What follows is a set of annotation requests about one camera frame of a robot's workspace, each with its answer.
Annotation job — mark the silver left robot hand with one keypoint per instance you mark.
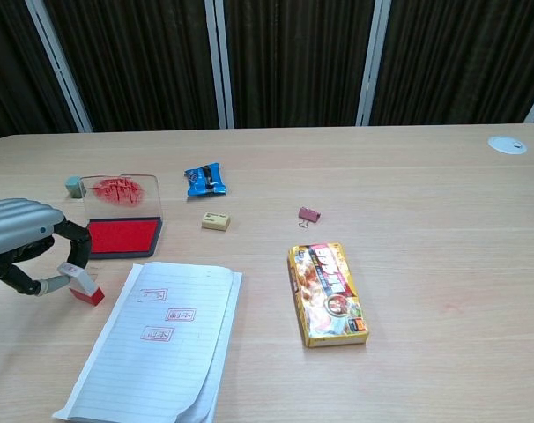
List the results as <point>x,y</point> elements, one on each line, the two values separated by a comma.
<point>16,224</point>

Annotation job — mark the pink binder clip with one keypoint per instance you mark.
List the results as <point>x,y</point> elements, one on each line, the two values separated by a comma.
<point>309,214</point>

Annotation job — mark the dark fabric partition panel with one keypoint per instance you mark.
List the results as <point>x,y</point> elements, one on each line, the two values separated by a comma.
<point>293,66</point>
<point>461,57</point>
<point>11,66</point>
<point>139,66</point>

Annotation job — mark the small yellow eraser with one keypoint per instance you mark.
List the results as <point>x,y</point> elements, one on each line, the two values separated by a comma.
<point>216,221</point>

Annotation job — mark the white and red stamp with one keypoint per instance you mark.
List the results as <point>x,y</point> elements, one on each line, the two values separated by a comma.
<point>87,288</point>

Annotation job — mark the blue snack packet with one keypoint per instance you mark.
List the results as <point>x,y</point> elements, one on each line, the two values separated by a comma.
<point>205,180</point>

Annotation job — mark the red ink pad clear lid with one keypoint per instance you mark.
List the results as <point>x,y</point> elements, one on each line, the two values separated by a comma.
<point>121,235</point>

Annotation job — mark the white lined notebook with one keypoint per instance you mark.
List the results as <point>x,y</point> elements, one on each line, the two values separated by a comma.
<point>157,352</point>

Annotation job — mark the yellow food box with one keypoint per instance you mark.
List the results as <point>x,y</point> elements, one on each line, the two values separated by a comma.
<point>328,295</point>

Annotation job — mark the small green eraser block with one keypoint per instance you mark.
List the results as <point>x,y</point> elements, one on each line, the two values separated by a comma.
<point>73,187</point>

